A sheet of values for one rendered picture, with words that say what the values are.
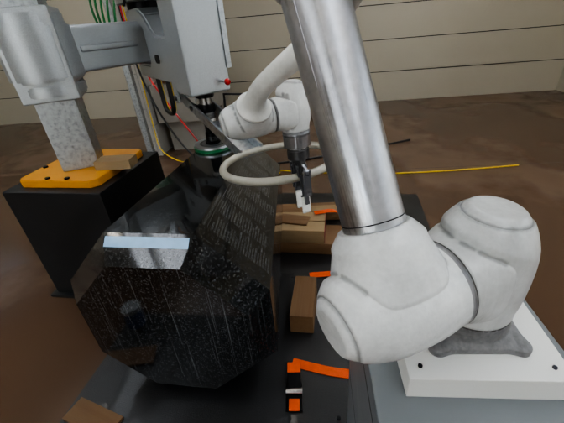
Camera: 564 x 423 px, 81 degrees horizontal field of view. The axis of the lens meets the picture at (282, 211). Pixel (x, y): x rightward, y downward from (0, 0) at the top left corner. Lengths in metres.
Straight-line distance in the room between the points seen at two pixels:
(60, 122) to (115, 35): 0.56
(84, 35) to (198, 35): 0.67
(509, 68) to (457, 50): 0.96
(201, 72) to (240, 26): 4.63
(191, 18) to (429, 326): 1.55
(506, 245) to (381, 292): 0.21
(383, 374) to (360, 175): 0.43
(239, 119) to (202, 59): 0.81
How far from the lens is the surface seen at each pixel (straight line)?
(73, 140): 2.14
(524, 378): 0.76
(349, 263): 0.50
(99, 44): 2.19
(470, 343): 0.74
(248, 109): 0.95
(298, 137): 1.07
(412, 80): 6.59
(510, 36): 7.06
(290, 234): 2.21
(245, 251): 1.24
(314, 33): 0.52
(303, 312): 1.74
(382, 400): 0.73
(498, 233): 0.59
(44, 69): 2.01
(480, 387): 0.75
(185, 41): 1.72
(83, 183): 1.99
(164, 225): 1.23
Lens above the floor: 1.42
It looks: 30 degrees down
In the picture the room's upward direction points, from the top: 5 degrees counter-clockwise
